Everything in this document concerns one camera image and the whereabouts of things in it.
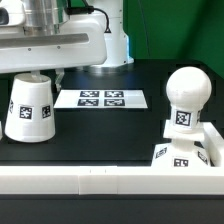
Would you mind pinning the white lamp base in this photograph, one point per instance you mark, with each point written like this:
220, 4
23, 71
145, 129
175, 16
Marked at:
181, 152

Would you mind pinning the white marker sheet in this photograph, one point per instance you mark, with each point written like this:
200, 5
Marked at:
100, 99

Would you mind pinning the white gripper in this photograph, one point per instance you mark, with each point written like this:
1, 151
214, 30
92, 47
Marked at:
50, 34

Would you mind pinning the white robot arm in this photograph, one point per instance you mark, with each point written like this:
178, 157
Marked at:
115, 38

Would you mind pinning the white lamp bulb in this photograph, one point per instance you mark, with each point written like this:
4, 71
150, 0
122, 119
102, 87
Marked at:
188, 89

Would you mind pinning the white lamp shade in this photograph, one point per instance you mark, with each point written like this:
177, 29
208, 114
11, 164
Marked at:
30, 116

